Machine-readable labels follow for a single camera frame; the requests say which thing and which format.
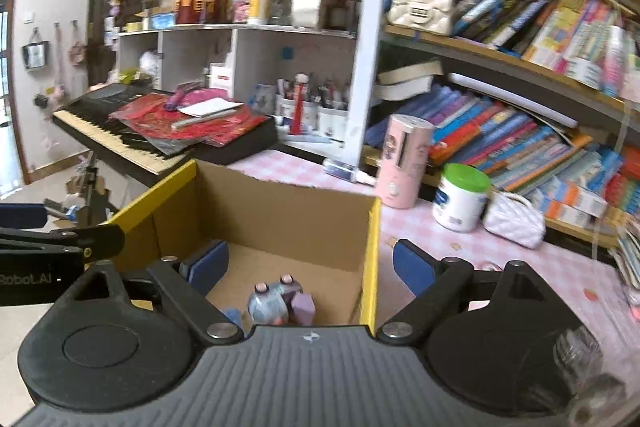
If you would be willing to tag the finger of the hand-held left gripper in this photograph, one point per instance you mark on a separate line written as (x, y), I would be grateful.
(20, 216)
(100, 241)

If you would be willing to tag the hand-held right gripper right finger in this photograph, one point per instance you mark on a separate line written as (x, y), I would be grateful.
(412, 264)

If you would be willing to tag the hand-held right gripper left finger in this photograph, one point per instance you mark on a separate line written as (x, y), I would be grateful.
(207, 267)

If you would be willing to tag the yellow cardboard box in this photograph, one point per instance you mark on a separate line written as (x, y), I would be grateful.
(280, 212)

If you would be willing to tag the metal keyboard stand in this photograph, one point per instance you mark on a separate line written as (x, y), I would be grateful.
(90, 192)

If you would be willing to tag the small blue item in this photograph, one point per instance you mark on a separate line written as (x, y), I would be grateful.
(234, 319)

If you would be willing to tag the small grey toy car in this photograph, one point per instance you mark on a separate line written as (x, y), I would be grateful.
(272, 304)

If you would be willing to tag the white jar green lid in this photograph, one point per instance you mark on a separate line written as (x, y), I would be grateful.
(460, 202)

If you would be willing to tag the purple eraser block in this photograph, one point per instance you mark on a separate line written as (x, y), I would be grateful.
(304, 309)

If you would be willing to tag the pink cylindrical appliance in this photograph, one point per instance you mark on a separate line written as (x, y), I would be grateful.
(402, 157)

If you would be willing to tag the white quilted pouch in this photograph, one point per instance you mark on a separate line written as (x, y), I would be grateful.
(515, 222)

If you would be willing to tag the black electronic keyboard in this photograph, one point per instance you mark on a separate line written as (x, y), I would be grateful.
(100, 129)

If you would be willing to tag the red paper decorations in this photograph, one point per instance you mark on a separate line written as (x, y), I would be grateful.
(210, 129)

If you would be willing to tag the row of slanted books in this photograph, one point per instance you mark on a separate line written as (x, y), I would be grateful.
(500, 142)

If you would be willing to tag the orange white carton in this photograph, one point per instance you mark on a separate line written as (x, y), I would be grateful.
(582, 197)
(555, 207)

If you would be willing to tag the white notepad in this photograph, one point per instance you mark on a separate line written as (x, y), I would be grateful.
(210, 107)

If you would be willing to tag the hanging grey bag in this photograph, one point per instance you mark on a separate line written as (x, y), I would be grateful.
(35, 54)

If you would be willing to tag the white pen cup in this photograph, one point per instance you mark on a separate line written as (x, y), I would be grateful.
(332, 122)
(295, 114)

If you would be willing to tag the magenta pouch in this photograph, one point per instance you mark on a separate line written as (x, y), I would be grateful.
(182, 96)

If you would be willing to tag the printed mug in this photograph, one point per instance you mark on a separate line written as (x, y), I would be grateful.
(264, 102)

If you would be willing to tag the hanging pink ornament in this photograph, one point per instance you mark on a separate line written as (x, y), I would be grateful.
(76, 49)

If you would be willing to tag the thick old book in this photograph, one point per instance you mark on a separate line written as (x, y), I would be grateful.
(405, 87)

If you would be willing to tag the white plastic bag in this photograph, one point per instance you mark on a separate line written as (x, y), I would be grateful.
(149, 64)

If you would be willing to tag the small white red carton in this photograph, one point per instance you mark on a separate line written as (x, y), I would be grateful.
(220, 82)

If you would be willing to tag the white paper roll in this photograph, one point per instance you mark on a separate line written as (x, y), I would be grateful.
(510, 99)

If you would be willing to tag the clear plastic container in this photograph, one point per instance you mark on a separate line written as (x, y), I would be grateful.
(590, 377)

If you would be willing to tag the white shelf unit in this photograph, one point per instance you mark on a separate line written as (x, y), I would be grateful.
(260, 57)

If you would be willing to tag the stack of papers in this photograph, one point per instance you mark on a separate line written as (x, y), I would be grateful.
(629, 262)

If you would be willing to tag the wooden bookshelf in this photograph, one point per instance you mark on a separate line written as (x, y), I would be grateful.
(500, 54)

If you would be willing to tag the blue tissue pack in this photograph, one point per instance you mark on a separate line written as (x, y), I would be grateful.
(162, 22)

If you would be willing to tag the white quilted handbag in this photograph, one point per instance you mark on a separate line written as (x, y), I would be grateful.
(420, 9)

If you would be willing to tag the pink patterned box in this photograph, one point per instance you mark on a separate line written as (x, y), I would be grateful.
(240, 7)

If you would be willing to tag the white bottle yellow label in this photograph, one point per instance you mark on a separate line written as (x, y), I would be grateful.
(259, 7)

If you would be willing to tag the row of colourful books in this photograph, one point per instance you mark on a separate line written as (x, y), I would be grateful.
(550, 27)

